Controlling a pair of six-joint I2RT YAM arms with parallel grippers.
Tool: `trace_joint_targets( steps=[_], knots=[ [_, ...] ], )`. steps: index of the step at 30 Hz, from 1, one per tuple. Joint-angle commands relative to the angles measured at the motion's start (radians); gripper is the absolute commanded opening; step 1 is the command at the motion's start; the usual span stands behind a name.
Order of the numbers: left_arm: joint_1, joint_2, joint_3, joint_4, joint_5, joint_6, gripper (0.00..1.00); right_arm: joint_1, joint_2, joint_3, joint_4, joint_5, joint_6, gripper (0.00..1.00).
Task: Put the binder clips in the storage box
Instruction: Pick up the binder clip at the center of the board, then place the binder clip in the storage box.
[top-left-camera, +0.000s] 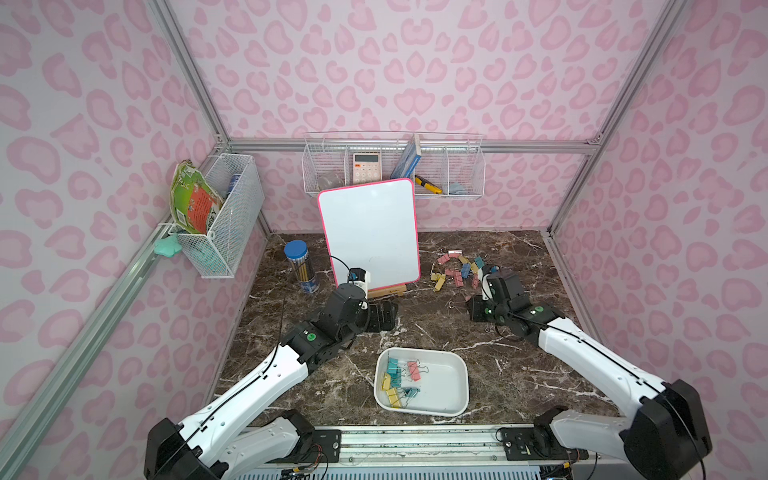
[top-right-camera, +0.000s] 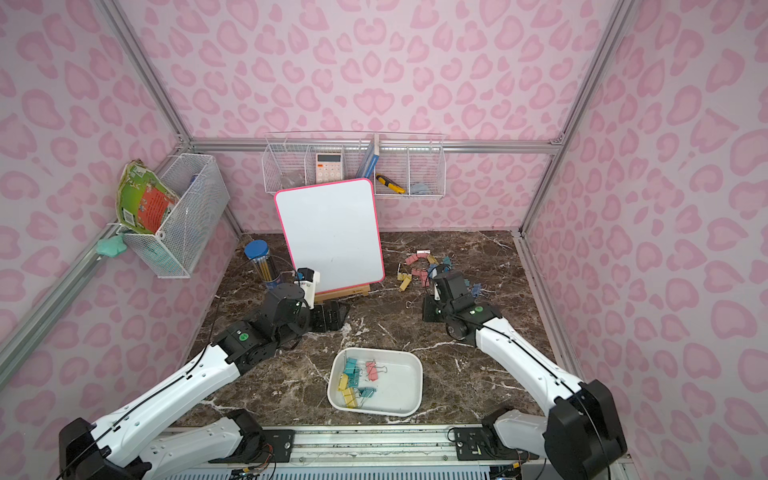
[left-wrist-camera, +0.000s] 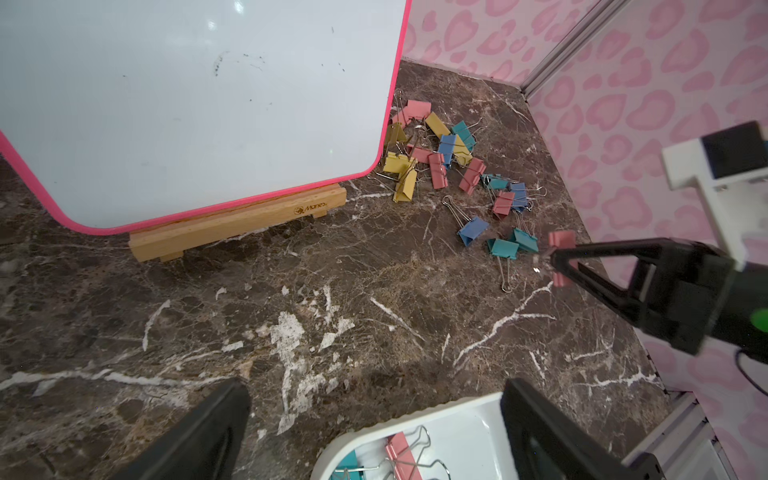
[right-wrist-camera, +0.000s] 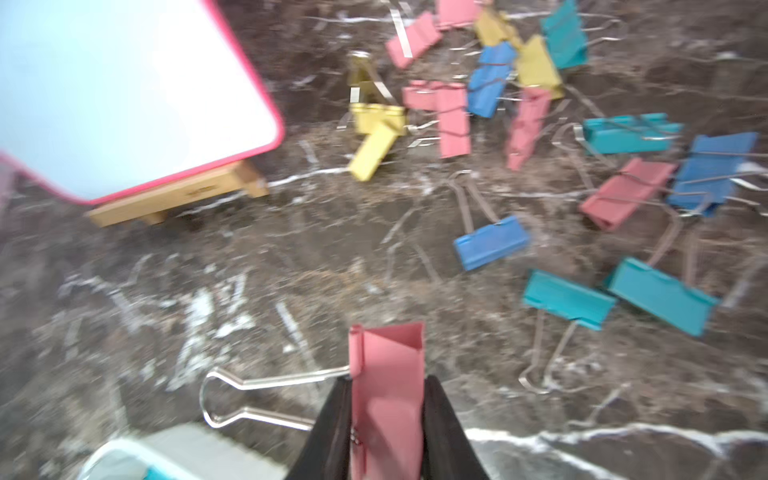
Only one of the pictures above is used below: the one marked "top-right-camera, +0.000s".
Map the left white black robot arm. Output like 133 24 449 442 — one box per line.
58 282 349 479

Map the teal binder clip lone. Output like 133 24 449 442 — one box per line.
343 358 360 379

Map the yellow binder clip left pile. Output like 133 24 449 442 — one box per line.
397 273 413 292

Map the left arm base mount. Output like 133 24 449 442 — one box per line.
209 429 296 465

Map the white plastic storage tray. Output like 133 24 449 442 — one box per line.
327 347 423 417

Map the yellow black utility knife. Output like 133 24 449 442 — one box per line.
375 174 407 195

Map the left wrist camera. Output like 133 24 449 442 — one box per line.
296 267 321 310

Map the green red snack packet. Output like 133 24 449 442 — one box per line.
116 160 180 235

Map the back white wire basket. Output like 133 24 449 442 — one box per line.
262 133 447 198

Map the light blue cloth in basket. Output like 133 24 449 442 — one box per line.
410 182 433 196

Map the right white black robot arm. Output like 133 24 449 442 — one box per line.
422 270 628 479

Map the pink framed whiteboard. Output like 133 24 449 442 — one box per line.
274 179 385 294

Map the yellow binder clip lone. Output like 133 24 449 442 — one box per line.
342 388 358 409

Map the blue lid pencil tube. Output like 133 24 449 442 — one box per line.
244 240 280 289

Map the left white mesh basket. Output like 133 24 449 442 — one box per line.
124 153 230 279

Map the wooden whiteboard stand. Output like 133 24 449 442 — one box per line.
315 284 371 303

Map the blue book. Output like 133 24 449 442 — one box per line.
356 133 380 180

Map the white calculator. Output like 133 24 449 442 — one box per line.
315 152 344 184

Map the large teal binder clip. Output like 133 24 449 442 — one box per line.
357 387 377 399

